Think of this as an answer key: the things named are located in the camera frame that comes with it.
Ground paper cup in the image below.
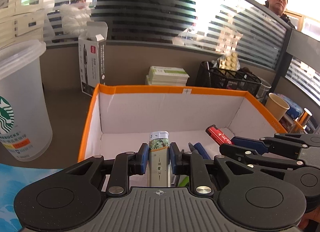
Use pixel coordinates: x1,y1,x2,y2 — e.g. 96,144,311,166
265,93,290,121

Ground dark blue pen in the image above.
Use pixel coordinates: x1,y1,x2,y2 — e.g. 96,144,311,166
188,143,212,160

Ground white pen box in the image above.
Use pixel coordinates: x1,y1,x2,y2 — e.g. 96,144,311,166
78,21,108,96

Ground gold perfume bottle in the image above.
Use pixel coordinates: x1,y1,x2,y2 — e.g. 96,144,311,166
290,108,312,133

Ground green tube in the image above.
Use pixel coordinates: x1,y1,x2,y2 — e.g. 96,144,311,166
178,176,189,187

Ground operator right hand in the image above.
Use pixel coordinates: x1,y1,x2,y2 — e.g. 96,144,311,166
298,207,320,230

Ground yellow pill blister pack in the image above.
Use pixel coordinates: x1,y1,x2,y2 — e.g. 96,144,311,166
217,51,240,71

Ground Starbucks plastic cup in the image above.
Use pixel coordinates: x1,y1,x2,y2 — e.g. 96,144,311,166
1,39,53,162

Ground black mesh organizer basket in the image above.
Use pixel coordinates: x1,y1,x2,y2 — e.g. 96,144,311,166
195,62,261,96

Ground blue printed desk mat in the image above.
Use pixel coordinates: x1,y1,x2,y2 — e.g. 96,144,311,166
0,163,63,232

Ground orange cardboard box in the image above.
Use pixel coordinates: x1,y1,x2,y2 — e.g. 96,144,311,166
78,85,285,160

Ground woman with dark hair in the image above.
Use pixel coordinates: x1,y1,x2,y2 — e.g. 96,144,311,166
265,0,295,29

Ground person in white coat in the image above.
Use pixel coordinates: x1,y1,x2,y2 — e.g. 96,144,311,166
60,0,91,37

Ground green patterned lighter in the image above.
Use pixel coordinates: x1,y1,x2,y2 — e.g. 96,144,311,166
148,131,171,187

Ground stacked green white boxes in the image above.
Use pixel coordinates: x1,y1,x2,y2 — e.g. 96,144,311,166
145,66,190,86

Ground blue tissue pack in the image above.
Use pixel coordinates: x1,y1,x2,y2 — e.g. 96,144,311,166
276,94,303,119

